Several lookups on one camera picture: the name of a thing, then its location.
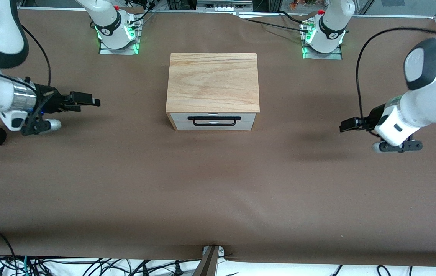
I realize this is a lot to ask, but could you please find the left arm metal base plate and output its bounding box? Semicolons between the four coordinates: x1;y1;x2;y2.
302;19;343;60

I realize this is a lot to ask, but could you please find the grey power strip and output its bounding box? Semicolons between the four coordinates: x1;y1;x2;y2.
196;0;254;13

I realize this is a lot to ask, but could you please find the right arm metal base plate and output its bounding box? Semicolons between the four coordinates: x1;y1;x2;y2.
98;11;141;55

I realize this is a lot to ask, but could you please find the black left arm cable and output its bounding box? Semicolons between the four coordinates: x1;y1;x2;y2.
356;27;436;138

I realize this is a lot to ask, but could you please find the black cable tangle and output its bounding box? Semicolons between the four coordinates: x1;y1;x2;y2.
0;255;203;276

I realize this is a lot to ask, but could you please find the brown paper table cover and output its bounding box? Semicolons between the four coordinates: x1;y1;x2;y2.
0;8;436;268

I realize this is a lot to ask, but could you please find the silver metal tool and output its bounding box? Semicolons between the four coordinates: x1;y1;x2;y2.
170;113;257;127

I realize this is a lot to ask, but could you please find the wooden drawer cabinet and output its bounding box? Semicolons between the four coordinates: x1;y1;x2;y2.
166;53;261;131

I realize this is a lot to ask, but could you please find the aluminium camera mount post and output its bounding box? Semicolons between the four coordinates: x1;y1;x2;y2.
193;245;227;276

